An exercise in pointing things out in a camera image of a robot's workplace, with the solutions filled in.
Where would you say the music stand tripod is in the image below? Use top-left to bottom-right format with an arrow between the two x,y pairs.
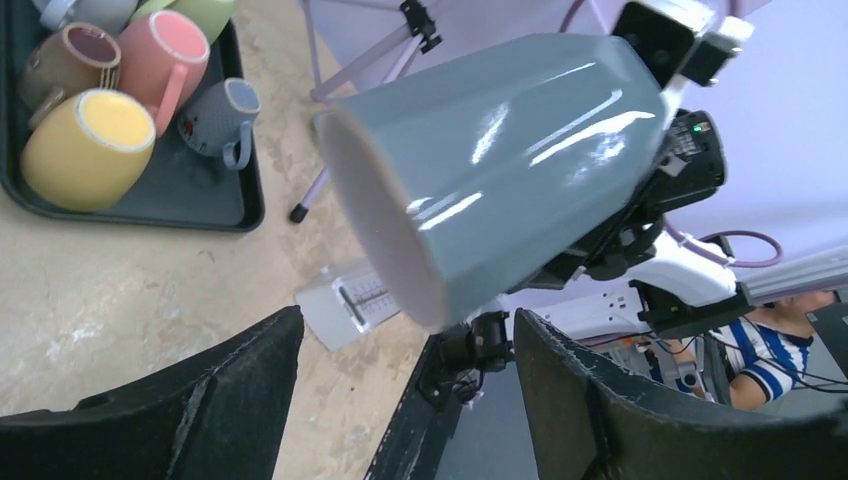
288,0 -> 444,225

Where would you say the green mug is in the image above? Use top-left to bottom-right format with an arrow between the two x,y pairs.
130,0 -> 236,44

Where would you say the pink mug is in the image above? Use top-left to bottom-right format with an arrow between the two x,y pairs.
117,9 -> 210,136

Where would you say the grey-blue ceramic mug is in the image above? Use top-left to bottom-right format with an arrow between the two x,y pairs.
317,33 -> 667,334

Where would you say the black plastic tray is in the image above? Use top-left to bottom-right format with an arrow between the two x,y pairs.
1,1 -> 265,232

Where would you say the white metronome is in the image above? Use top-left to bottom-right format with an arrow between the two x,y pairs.
294,259 -> 400,352

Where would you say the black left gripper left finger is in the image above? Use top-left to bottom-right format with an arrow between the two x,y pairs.
1,306 -> 304,479

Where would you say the yellow mug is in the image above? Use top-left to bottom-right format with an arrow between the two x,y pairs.
20,89 -> 157,212

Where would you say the person in striped shirt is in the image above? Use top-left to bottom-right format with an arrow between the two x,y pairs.
705,290 -> 840,410

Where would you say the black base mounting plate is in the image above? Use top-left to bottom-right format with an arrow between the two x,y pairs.
364,335 -> 462,480

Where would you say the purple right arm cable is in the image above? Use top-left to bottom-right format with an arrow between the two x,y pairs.
559,0 -> 784,270

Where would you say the brown ribbed mug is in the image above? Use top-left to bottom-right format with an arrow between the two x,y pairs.
17,22 -> 122,130

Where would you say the small blue-grey mug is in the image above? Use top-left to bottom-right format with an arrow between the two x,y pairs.
176,77 -> 261,171

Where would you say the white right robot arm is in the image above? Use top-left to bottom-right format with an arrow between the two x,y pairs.
532,110 -> 753,341

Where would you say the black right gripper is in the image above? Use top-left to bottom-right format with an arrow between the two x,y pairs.
512,109 -> 726,292

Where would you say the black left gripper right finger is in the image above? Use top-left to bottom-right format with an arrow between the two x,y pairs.
514,309 -> 847,479

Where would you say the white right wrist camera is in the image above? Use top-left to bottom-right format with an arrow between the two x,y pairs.
611,1 -> 754,90

